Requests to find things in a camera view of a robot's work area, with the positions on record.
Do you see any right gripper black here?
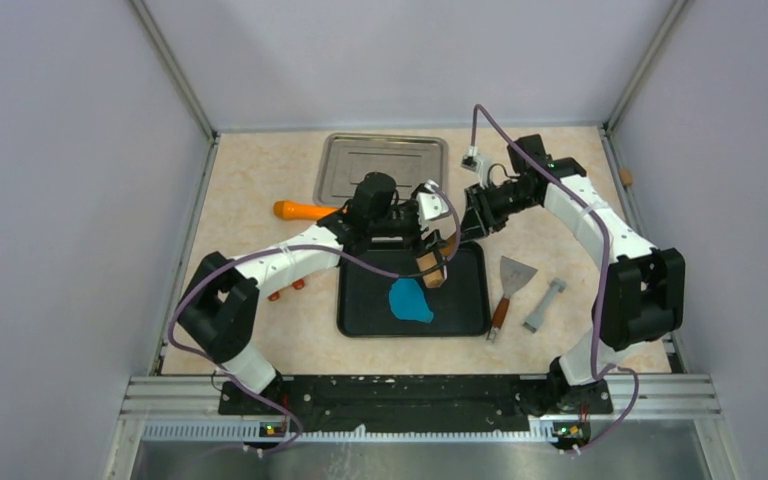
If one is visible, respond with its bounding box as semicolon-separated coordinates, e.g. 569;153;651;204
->
455;180;537;245

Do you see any wooden rolling pin roller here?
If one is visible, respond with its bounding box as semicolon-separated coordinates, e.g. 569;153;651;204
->
415;230;460;289

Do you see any black baking tray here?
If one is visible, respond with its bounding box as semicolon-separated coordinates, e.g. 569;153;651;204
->
336;242;491;338

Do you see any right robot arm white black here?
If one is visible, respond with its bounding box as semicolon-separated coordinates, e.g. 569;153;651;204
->
460;135;686;412

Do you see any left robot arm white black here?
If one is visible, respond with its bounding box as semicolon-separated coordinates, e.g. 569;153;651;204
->
167;172;457;414

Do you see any blue dough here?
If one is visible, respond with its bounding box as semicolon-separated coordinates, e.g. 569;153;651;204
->
388;278;434;324

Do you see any silver metal tray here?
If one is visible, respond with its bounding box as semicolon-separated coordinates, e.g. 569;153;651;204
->
313;133;449;207

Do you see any yellow toy car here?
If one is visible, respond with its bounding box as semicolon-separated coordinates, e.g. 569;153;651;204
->
267;278;306;302

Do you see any grey dumbbell-shaped tool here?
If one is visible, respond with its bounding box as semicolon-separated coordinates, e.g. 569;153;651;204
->
522;278;567;333

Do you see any small wooden cork piece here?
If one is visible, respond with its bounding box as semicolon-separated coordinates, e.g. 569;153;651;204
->
618;168;634;188

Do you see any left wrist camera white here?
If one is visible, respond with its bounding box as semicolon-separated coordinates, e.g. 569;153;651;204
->
411;180;451;223

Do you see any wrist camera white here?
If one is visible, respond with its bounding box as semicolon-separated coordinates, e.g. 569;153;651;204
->
411;180;451;223
461;146;494;187

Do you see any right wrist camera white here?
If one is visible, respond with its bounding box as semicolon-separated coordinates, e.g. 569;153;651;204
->
461;146;494;187

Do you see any metal scraper wooden handle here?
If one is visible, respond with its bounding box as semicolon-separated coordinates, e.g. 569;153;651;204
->
486;256;538;343

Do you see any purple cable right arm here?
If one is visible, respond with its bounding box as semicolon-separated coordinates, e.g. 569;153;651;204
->
470;103;641;455

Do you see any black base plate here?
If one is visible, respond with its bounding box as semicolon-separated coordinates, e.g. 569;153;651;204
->
218;375;614;433

